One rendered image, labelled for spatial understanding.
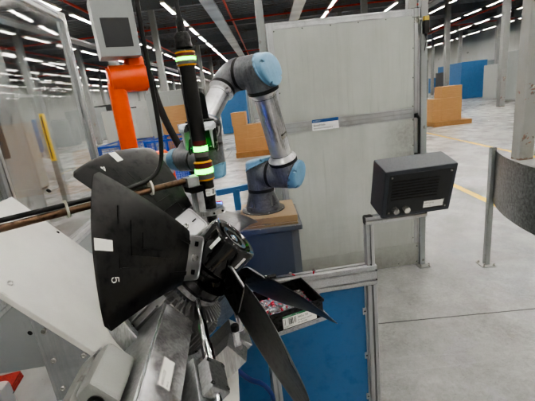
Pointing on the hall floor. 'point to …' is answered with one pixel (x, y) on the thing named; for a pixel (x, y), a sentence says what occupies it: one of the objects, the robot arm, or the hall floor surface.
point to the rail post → (373, 341)
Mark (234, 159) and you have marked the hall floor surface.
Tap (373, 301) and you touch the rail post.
